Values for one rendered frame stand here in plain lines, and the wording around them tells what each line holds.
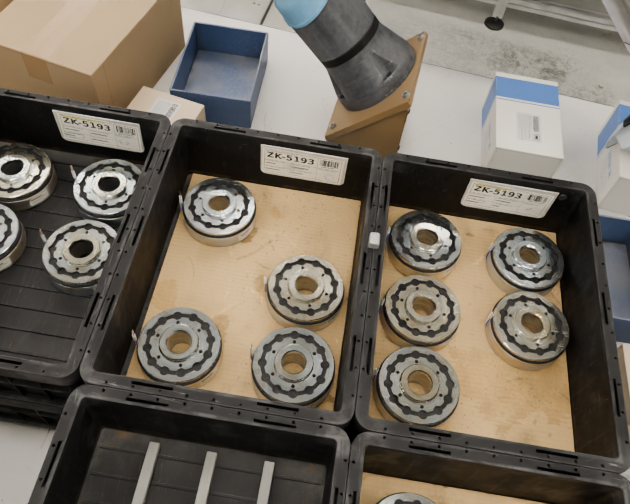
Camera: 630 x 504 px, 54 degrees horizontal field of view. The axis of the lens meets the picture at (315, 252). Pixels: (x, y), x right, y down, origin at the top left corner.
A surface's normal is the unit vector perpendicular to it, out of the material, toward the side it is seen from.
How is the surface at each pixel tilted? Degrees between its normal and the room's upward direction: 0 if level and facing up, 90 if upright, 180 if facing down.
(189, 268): 0
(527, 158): 90
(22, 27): 0
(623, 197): 90
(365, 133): 90
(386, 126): 90
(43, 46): 0
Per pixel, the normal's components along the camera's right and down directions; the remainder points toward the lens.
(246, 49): -0.12, 0.83
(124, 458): 0.08, -0.54
